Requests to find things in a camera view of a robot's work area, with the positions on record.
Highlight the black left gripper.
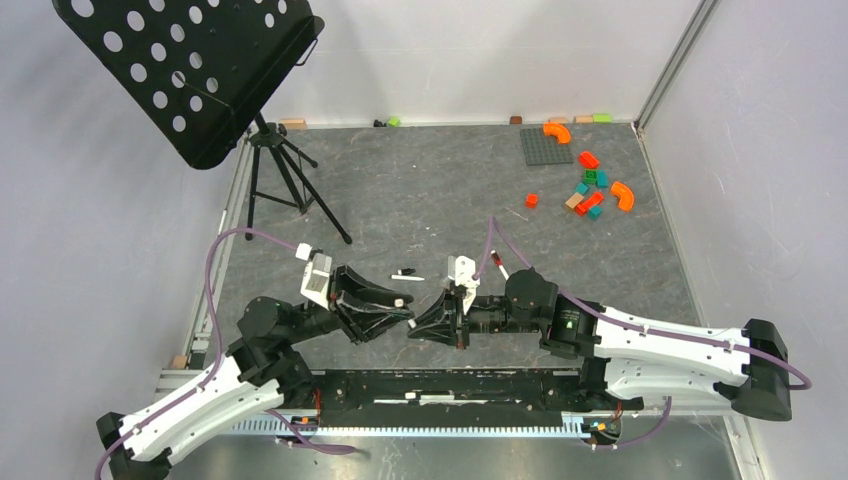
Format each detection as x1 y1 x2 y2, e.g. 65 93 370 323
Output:
284 263 416 344

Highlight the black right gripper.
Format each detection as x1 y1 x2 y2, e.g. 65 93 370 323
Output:
407 285 541 350

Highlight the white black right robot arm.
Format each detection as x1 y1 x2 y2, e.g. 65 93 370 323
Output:
408 269 792 421

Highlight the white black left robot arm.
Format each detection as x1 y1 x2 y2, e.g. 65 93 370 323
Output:
97 261 415 479

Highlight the small red cube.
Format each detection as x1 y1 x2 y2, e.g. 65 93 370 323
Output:
525 193 539 209

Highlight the black tripod stand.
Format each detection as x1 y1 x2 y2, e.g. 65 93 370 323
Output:
246 113 353 245

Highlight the tan wooden block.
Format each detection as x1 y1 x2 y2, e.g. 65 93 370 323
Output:
564 193 584 210

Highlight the teal brick lower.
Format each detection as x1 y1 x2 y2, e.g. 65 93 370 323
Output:
587 205 603 220

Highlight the red long brick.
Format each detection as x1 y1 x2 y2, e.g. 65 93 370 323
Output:
575 191 604 216

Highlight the grey lego baseplate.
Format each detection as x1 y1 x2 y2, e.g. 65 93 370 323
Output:
519 128 574 166

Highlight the green lego brick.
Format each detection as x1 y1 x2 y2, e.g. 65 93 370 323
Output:
582 169 598 185

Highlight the teal brick right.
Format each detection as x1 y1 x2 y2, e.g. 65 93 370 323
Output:
596 170 609 189

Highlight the red brick upper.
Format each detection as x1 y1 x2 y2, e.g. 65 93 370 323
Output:
578 151 600 169

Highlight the orange curved block top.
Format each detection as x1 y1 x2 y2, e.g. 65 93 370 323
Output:
543 122 572 145

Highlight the orange curved block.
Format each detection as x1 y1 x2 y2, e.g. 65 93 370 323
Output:
543 122 572 145
609 181 635 212

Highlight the orange curved block right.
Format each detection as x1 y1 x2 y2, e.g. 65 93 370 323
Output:
609 181 635 212

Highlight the black perforated music stand desk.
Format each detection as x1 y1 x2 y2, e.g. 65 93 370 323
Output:
53 1 325 170

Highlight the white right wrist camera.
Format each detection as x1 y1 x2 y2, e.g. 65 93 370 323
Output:
444 256 480 314

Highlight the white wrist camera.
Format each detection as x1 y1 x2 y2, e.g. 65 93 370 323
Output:
444 256 480 314
295 243 332 310

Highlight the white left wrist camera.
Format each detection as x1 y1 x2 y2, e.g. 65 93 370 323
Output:
295 243 332 310

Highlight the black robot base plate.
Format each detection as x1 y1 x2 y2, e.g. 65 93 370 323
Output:
280 368 644 428

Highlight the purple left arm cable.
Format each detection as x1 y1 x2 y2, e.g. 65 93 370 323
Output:
93 228 362 480

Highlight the wooden block at wall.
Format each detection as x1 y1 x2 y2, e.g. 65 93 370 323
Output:
278 118 308 130

